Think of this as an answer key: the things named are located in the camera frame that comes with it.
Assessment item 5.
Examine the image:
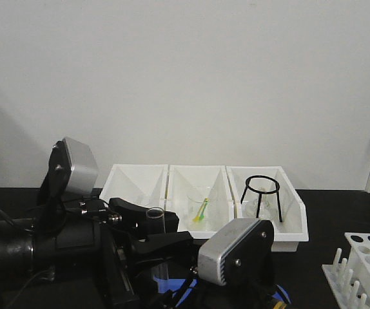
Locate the middle white storage bin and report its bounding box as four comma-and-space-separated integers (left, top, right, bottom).
165, 165, 234, 239

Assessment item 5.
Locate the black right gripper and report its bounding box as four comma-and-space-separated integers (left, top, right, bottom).
55, 198, 193, 308

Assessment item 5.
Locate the beaker in middle bin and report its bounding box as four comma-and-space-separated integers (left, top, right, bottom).
186, 186, 218, 231

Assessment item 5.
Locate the blue plastic tray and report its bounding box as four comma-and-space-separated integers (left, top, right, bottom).
150, 278, 294, 308

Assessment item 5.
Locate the glass flask under tripod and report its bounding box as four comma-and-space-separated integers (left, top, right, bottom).
242, 191, 278, 220

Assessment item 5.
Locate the white storage bin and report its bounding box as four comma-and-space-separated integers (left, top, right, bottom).
100, 164, 168, 208
226, 166, 309, 252
165, 165, 234, 239

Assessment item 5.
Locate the white test tube rack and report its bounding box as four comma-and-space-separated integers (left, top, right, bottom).
322, 232, 370, 308

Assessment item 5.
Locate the left white storage bin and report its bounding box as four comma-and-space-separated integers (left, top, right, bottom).
100, 164, 168, 208

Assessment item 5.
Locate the right white storage bin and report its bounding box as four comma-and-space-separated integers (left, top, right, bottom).
226, 166, 309, 252

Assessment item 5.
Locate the black wire tripod stand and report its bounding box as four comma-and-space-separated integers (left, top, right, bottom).
240, 174, 284, 223

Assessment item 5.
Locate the clear glass test tube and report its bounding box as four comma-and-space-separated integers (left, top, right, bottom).
146, 207, 169, 288

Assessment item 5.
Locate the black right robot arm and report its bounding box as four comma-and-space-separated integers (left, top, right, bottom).
0, 205, 139, 308

